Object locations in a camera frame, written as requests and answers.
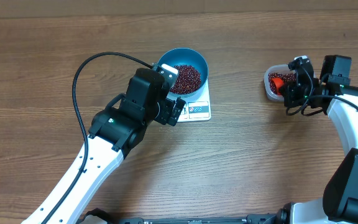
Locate clear plastic container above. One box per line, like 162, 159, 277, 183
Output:
264, 64, 294, 102

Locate red scoop with blue handle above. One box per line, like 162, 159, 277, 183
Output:
272, 77, 285, 95

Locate red beans in bowl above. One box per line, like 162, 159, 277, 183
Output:
170, 65, 201, 95

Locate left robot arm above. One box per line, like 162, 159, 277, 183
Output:
25, 64, 185, 223

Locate blue plastic bowl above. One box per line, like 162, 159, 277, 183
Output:
158, 48, 209, 97

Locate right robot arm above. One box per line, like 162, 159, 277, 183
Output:
275, 55, 358, 223

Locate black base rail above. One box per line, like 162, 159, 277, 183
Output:
76, 208, 291, 224

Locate white digital kitchen scale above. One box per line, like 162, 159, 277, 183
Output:
178, 80, 211, 123

